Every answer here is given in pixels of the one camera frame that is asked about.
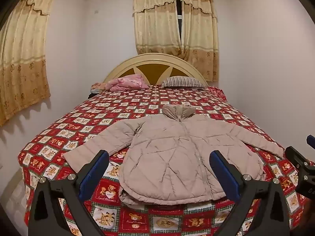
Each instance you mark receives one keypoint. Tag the beige puffer jacket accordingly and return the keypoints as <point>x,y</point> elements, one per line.
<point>167,157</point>

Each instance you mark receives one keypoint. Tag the pink crumpled cloth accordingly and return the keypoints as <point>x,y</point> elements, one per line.
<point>128,82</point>

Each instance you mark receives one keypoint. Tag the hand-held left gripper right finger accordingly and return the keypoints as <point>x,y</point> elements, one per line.
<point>225,174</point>

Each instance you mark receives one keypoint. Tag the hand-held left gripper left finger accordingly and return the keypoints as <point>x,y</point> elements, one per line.
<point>94,174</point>

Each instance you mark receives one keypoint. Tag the dark window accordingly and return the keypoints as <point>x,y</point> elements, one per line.
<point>179,9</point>

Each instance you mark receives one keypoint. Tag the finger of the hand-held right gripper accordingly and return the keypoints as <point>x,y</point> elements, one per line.
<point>311,140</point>
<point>299,156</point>

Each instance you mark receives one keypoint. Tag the dark cloth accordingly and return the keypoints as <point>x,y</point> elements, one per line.
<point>92,94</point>

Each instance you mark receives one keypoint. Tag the wide beige floral curtain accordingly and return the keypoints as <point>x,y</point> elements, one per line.
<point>24,54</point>

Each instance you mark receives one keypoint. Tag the red bear-print bedspread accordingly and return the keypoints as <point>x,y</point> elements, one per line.
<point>73,132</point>

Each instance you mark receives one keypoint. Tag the striped pillow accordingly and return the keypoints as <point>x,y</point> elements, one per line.
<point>183,82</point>

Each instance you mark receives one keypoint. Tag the red plaid cloth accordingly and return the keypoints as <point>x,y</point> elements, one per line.
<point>216,91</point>

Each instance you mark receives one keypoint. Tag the floral pillow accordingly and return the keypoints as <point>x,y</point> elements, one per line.
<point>98,86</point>

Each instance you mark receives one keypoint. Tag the cream wooden headboard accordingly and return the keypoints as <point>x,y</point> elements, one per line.
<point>128,65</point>

